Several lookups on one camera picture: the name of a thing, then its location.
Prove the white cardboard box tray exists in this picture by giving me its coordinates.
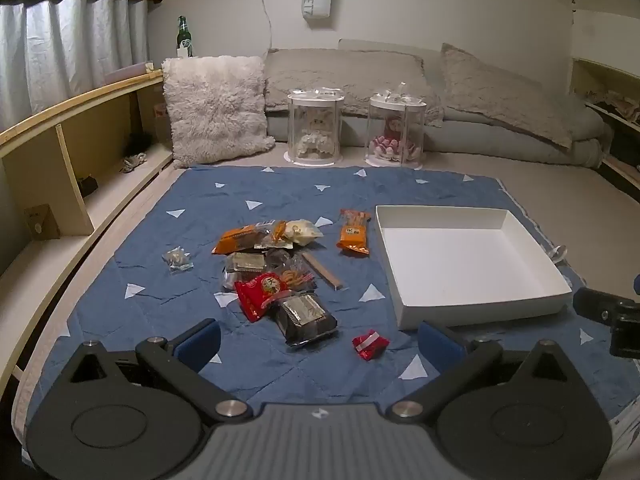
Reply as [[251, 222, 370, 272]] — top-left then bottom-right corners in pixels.
[[375, 204, 572, 331]]

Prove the wooden shelf with clutter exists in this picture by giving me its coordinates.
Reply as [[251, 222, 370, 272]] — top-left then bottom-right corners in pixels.
[[570, 55, 640, 196]]

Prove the clear round candy packet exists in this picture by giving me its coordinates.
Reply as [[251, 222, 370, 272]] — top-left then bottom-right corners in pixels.
[[161, 246, 195, 275]]

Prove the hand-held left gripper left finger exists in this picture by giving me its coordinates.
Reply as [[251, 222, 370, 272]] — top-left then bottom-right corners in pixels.
[[65, 317, 251, 423]]

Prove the clear printed cookie packet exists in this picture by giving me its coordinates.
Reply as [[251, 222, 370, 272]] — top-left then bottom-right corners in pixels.
[[264, 254, 318, 295]]

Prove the white wall cable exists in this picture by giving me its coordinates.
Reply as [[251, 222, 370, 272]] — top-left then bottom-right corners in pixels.
[[252, 0, 273, 56]]

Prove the blue mat with white triangles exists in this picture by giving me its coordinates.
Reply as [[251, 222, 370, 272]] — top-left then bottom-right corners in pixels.
[[25, 165, 640, 461]]

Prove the clear case with white doll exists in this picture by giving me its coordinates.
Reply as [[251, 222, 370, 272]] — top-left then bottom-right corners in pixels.
[[284, 87, 346, 167]]

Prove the wooden side shelf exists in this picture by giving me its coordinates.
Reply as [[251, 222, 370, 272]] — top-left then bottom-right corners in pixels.
[[0, 62, 176, 386]]

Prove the flat grey pillow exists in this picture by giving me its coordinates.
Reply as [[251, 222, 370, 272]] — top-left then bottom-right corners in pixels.
[[263, 47, 446, 128]]

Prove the dark brownie packet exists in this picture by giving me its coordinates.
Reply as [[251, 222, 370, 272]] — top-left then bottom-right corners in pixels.
[[270, 292, 339, 347]]

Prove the small brown cardboard box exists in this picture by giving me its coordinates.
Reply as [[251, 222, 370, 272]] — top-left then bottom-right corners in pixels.
[[22, 204, 61, 241]]

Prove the cream pastry packet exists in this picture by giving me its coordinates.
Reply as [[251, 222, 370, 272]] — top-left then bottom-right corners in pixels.
[[286, 218, 324, 247]]

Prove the fluffy cream pillow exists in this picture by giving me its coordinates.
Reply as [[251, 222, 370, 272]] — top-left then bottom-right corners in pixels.
[[161, 55, 276, 170]]

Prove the orange biscuit stick packet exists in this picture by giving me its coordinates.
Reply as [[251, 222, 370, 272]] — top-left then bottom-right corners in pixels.
[[336, 208, 372, 257]]

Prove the grey curtain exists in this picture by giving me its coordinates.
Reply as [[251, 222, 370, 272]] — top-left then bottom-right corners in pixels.
[[0, 0, 151, 133]]

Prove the large grey pillow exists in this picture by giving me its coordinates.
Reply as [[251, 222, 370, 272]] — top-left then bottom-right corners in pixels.
[[440, 42, 586, 150]]

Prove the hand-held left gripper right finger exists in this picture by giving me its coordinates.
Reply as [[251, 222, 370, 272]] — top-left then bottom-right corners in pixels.
[[387, 321, 576, 420]]

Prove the long orange snack packet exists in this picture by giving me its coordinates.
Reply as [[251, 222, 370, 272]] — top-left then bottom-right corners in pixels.
[[211, 225, 273, 256]]

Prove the orange and clear snack packet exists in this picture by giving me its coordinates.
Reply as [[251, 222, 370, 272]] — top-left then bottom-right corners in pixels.
[[255, 219, 296, 251]]

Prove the small red-brown candy packet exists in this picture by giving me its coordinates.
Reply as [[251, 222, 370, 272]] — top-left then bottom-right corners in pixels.
[[351, 329, 391, 362]]

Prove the green glass bottle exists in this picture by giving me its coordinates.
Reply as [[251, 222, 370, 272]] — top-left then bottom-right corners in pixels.
[[175, 15, 195, 58]]

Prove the red snack packet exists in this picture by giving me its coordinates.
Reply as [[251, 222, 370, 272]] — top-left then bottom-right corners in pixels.
[[234, 272, 290, 323]]

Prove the clear case with pink doll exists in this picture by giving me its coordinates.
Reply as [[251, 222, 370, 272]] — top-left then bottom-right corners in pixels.
[[364, 82, 428, 170]]

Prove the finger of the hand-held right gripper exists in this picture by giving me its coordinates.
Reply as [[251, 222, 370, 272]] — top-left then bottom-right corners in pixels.
[[572, 286, 640, 360]]

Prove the thin tan stick packet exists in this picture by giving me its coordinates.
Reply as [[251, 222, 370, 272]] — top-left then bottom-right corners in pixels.
[[301, 251, 348, 291]]

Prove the folded grey duvet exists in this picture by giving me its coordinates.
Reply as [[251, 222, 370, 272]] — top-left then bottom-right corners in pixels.
[[265, 105, 613, 168]]

